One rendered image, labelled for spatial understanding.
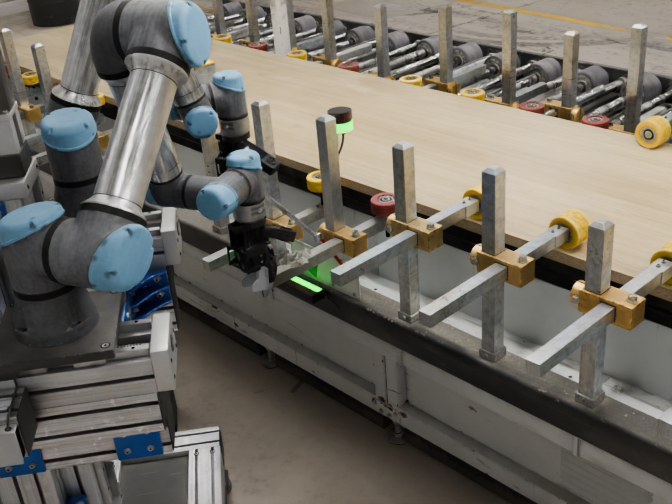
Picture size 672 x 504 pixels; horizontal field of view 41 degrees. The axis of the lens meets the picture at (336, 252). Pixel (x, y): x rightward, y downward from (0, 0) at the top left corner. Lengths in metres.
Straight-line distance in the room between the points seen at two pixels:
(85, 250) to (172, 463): 1.23
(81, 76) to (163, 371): 0.78
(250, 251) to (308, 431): 1.10
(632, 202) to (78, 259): 1.38
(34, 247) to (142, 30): 0.42
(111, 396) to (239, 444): 1.30
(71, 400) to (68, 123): 0.64
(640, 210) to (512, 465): 0.80
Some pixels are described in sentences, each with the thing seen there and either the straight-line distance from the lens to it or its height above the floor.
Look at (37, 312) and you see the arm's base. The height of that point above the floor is 1.10.
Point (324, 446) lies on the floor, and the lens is 2.92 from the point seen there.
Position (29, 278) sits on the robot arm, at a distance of 1.61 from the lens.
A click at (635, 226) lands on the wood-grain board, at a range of 2.20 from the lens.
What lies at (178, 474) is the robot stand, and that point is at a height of 0.21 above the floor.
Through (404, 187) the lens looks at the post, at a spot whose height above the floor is 1.06.
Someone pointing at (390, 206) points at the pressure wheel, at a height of 0.90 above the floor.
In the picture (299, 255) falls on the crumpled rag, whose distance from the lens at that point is 2.15.
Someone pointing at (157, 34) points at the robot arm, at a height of 1.51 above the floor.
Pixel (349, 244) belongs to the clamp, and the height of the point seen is 0.86.
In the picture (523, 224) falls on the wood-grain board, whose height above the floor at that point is 0.90.
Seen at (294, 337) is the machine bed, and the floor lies 0.19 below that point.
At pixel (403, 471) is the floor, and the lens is 2.81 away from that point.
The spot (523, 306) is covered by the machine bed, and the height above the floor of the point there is 0.71.
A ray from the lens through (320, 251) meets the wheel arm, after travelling 2.19.
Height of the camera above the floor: 1.89
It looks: 28 degrees down
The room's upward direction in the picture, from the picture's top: 5 degrees counter-clockwise
